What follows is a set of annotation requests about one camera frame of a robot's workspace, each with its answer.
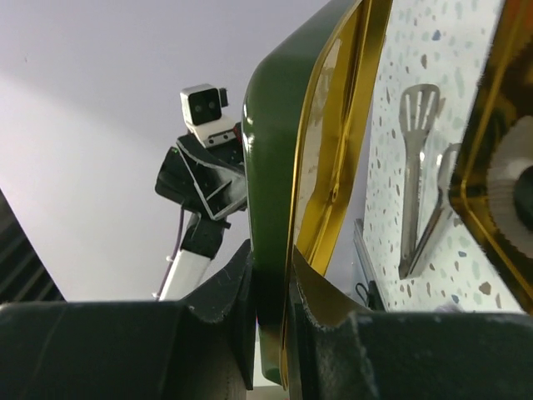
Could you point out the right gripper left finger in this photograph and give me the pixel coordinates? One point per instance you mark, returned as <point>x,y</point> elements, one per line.
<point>199,347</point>

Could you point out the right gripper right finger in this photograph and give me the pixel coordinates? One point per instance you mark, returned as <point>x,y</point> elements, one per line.
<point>336,349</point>

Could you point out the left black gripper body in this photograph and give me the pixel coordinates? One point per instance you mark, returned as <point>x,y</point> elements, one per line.
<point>208,180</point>

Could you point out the gold tin lid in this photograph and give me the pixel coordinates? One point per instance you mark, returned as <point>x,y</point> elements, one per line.
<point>304,118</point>

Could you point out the metal tongs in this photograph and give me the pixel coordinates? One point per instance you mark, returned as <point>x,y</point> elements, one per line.
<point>418,108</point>

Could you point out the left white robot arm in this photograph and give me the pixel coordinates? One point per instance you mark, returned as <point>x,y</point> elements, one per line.
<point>198,242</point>

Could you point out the green cookie tin box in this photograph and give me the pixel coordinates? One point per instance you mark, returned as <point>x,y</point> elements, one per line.
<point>504,96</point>

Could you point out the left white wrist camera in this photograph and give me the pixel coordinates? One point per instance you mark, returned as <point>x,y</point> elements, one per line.
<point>202,111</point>

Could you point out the aluminium front rail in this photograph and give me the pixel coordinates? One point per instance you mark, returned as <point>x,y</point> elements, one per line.
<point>365,286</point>

